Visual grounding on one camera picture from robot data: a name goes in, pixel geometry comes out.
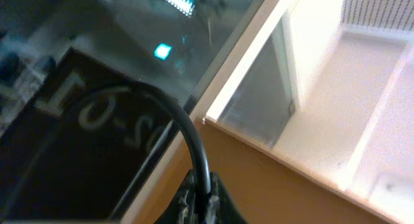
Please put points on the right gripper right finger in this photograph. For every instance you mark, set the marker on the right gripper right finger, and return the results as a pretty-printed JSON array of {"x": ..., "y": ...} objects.
[{"x": 221, "y": 208}]

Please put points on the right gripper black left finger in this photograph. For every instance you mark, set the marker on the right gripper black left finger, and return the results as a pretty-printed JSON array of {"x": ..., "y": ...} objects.
[{"x": 181, "y": 208}]

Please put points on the dark glass partition panel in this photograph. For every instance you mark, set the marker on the dark glass partition panel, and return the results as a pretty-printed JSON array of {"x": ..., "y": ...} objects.
[{"x": 79, "y": 137}]

